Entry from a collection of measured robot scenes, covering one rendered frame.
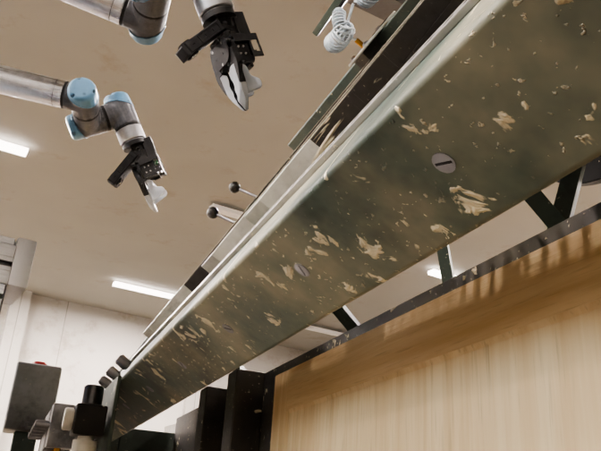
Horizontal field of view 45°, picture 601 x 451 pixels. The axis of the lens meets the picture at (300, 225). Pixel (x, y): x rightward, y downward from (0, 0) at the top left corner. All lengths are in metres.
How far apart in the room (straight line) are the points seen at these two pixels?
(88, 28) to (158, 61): 0.60
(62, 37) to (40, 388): 4.27
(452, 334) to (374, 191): 0.30
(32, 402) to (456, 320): 1.51
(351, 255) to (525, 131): 0.24
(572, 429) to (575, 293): 0.11
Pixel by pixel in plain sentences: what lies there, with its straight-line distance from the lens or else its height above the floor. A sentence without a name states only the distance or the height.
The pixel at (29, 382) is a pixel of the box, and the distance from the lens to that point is 2.15.
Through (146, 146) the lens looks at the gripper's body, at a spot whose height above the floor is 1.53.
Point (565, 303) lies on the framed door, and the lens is 0.69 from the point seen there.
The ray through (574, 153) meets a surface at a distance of 0.46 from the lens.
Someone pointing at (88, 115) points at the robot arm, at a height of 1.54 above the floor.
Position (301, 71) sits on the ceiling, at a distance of 5.97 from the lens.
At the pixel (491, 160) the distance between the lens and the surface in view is 0.49.
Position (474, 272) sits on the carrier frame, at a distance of 0.85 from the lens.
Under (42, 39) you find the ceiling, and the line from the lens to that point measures 6.19.
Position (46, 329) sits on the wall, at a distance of 12.82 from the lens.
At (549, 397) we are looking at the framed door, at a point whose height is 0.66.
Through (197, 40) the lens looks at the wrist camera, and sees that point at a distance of 1.47.
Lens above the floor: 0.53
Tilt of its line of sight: 23 degrees up
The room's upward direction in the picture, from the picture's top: 4 degrees clockwise
